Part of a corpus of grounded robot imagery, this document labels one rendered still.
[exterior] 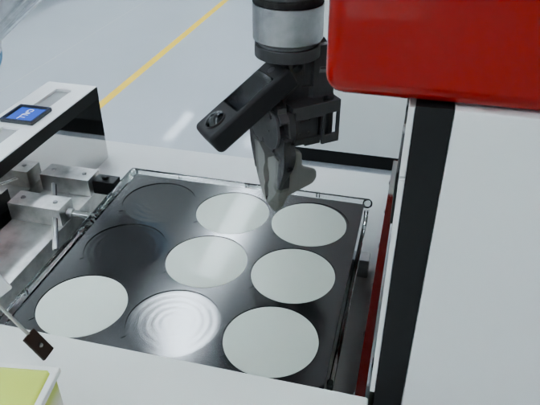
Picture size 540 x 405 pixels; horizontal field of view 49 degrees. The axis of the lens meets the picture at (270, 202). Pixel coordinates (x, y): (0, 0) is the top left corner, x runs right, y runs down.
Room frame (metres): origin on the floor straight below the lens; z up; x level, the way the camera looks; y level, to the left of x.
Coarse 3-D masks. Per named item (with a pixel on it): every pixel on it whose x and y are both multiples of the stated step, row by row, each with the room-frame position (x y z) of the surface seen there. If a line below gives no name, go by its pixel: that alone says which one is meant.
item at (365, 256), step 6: (354, 252) 0.65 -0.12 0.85; (366, 252) 0.65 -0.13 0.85; (354, 258) 0.64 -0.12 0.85; (360, 258) 0.64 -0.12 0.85; (366, 258) 0.64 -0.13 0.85; (360, 264) 0.64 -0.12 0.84; (366, 264) 0.63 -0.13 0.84; (360, 270) 0.64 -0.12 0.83; (366, 270) 0.63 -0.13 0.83; (360, 276) 0.64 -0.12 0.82; (366, 276) 0.63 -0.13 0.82
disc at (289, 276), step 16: (272, 256) 0.58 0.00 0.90; (288, 256) 0.58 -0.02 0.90; (304, 256) 0.58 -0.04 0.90; (320, 256) 0.58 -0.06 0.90; (256, 272) 0.55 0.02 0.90; (272, 272) 0.55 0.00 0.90; (288, 272) 0.55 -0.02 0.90; (304, 272) 0.55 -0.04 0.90; (320, 272) 0.55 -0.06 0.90; (256, 288) 0.52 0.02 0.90; (272, 288) 0.52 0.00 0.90; (288, 288) 0.52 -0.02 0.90; (304, 288) 0.52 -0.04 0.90; (320, 288) 0.52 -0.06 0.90
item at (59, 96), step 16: (32, 96) 0.93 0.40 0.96; (48, 96) 0.94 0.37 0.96; (64, 96) 0.93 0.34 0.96; (80, 96) 0.93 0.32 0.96; (0, 128) 0.82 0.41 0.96; (16, 128) 0.82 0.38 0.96; (32, 128) 0.82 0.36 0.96; (0, 144) 0.76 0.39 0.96; (16, 144) 0.76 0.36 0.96; (0, 160) 0.72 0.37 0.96
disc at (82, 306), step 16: (64, 288) 0.52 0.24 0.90; (80, 288) 0.52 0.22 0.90; (96, 288) 0.52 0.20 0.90; (112, 288) 0.52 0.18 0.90; (48, 304) 0.50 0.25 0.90; (64, 304) 0.50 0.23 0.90; (80, 304) 0.50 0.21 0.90; (96, 304) 0.50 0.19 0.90; (112, 304) 0.50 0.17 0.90; (48, 320) 0.47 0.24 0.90; (64, 320) 0.47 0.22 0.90; (80, 320) 0.47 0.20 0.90; (96, 320) 0.47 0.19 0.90; (112, 320) 0.47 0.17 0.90; (64, 336) 0.45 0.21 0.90; (80, 336) 0.45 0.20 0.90
